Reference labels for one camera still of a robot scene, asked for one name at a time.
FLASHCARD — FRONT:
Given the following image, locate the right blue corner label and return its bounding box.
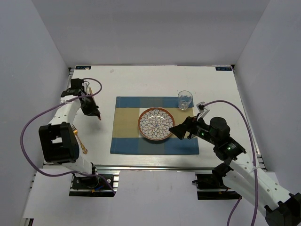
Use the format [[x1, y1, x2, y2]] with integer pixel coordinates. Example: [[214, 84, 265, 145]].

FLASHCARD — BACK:
[[215, 67, 232, 71]]

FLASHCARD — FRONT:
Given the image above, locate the gold knife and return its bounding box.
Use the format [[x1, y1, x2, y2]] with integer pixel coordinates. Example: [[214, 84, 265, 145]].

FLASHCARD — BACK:
[[88, 86, 101, 120]]

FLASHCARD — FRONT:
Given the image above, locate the clear drinking glass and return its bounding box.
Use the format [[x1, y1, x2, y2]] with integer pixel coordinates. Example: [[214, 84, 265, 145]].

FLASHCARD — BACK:
[[178, 90, 193, 110]]

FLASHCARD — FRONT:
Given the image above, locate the floral patterned ceramic bowl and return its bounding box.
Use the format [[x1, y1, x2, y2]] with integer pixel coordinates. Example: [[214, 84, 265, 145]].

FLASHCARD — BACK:
[[138, 108, 175, 141]]

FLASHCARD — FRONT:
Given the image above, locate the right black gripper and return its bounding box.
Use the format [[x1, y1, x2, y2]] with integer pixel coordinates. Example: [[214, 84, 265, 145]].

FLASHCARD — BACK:
[[169, 113, 219, 145]]

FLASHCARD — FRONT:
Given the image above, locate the left blue corner label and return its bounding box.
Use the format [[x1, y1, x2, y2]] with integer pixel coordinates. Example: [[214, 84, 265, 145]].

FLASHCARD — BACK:
[[75, 65, 91, 70]]

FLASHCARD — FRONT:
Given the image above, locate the blue corner label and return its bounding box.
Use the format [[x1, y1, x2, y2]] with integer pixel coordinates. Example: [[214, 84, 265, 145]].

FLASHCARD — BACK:
[[75, 65, 91, 70], [215, 67, 232, 71]]

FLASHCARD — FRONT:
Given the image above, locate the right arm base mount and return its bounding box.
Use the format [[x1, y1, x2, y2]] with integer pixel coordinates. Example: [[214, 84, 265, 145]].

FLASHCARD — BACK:
[[192, 174, 240, 200]]

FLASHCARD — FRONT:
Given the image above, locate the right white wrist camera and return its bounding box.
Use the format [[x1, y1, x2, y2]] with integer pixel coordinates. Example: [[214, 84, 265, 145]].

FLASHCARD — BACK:
[[196, 102, 210, 121]]

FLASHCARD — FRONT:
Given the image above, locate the gold fork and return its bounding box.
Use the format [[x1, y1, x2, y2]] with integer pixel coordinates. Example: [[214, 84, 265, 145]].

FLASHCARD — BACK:
[[71, 124, 88, 154]]

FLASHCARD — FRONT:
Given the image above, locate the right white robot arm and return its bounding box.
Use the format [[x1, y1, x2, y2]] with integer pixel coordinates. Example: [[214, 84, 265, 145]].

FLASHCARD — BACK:
[[169, 116, 301, 226]]

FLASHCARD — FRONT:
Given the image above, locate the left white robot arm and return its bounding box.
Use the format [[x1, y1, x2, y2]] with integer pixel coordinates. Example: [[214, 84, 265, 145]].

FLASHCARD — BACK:
[[39, 79, 101, 188]]

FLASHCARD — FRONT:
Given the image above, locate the blue beige placemat cloth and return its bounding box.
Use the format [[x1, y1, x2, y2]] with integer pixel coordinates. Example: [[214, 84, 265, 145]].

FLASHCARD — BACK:
[[110, 97, 199, 155]]

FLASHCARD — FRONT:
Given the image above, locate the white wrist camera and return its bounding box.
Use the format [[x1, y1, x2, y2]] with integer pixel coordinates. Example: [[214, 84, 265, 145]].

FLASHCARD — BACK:
[[84, 81, 90, 88], [196, 102, 210, 121]]

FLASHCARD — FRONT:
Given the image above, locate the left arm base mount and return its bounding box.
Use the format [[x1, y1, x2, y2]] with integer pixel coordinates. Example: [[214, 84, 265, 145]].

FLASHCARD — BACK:
[[69, 174, 119, 197]]

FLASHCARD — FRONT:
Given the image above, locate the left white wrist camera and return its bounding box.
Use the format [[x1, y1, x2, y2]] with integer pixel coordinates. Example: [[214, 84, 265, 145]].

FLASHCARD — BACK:
[[84, 81, 90, 88]]

